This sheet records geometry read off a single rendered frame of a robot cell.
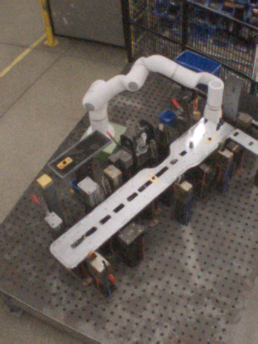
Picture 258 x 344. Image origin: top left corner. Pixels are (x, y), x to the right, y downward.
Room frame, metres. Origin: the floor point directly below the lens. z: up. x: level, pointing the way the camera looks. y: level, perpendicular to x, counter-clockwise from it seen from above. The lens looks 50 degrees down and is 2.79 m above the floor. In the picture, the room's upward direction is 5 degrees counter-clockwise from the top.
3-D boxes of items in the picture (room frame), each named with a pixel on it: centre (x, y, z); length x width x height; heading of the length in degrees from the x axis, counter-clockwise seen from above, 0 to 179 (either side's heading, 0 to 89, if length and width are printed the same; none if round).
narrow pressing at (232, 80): (1.89, -0.69, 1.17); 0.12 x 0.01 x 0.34; 41
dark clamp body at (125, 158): (1.55, 0.02, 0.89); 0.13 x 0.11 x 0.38; 41
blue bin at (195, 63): (2.30, -0.56, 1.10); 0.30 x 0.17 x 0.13; 48
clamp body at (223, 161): (1.53, -0.58, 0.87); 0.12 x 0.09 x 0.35; 41
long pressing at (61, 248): (1.40, -0.12, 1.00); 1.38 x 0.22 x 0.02; 131
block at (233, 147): (1.63, -0.67, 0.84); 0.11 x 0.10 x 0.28; 41
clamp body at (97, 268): (0.89, 0.19, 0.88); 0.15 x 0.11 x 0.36; 41
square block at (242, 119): (1.81, -0.78, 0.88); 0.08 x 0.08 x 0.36; 41
